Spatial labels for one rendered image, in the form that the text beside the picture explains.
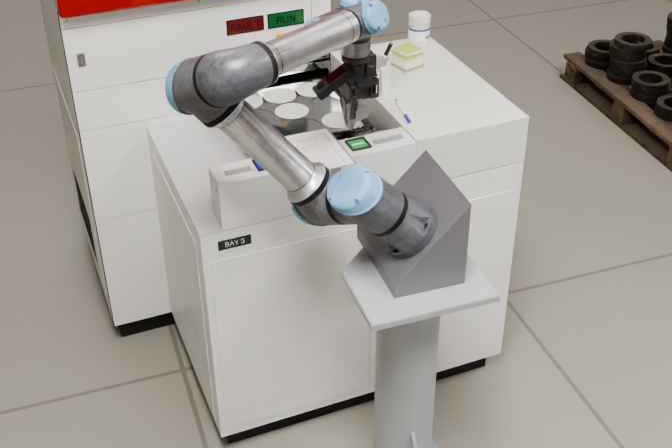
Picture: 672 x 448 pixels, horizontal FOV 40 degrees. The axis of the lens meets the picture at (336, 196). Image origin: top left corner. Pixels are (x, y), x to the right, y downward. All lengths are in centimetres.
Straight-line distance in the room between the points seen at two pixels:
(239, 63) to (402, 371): 92
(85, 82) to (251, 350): 92
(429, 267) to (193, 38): 110
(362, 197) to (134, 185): 116
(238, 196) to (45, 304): 141
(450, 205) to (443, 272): 16
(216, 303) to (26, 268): 142
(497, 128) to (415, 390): 75
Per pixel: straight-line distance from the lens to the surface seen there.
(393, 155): 247
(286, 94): 287
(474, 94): 274
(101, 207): 302
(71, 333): 344
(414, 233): 210
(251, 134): 202
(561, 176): 426
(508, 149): 266
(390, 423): 250
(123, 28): 277
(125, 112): 287
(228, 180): 233
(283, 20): 289
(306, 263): 254
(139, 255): 315
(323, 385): 287
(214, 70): 187
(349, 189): 203
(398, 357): 233
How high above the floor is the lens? 219
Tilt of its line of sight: 33 degrees down
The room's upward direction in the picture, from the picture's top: straight up
